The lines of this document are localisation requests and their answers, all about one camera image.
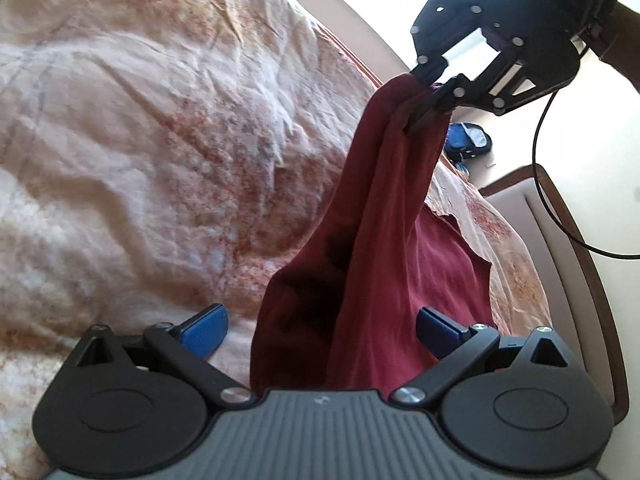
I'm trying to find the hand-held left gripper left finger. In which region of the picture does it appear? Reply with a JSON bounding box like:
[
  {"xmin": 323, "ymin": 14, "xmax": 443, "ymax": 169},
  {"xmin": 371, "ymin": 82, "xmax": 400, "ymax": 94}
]
[{"xmin": 75, "ymin": 304, "xmax": 256, "ymax": 409}]

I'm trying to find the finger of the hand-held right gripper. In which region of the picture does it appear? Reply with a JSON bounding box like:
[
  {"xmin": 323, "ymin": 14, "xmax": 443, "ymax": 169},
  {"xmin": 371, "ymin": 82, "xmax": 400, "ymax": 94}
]
[
  {"xmin": 410, "ymin": 0, "xmax": 484, "ymax": 87},
  {"xmin": 404, "ymin": 34, "xmax": 527, "ymax": 134}
]

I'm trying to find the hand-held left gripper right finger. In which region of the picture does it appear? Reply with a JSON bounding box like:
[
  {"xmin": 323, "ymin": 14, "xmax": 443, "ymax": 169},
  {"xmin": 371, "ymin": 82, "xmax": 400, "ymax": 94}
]
[{"xmin": 391, "ymin": 307, "xmax": 571, "ymax": 406}]

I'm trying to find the maroon garment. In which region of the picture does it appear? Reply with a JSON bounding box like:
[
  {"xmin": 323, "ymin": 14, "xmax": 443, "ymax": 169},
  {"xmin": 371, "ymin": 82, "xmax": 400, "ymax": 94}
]
[{"xmin": 248, "ymin": 72, "xmax": 494, "ymax": 394}]

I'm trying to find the person's right forearm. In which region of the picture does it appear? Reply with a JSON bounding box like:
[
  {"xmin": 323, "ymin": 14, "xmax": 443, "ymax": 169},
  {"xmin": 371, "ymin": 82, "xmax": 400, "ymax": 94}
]
[{"xmin": 599, "ymin": 2, "xmax": 640, "ymax": 97}]

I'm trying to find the blue backpack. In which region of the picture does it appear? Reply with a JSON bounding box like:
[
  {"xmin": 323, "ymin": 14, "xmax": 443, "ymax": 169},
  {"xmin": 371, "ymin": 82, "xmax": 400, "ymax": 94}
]
[{"xmin": 444, "ymin": 122, "xmax": 494, "ymax": 164}]

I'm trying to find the wooden padded headboard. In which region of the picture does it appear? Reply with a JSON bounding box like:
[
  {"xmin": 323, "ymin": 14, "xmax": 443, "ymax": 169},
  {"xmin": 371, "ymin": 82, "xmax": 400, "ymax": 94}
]
[{"xmin": 477, "ymin": 164, "xmax": 630, "ymax": 427}]

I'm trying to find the orange floral bedspread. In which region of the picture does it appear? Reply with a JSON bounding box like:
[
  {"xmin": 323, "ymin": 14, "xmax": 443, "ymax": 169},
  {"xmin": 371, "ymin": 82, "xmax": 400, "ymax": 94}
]
[{"xmin": 0, "ymin": 0, "xmax": 554, "ymax": 463}]

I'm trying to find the black cable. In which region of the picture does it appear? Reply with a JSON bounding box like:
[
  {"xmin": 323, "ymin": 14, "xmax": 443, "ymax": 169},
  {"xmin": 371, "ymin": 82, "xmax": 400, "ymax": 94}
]
[{"xmin": 531, "ymin": 87, "xmax": 640, "ymax": 262}]

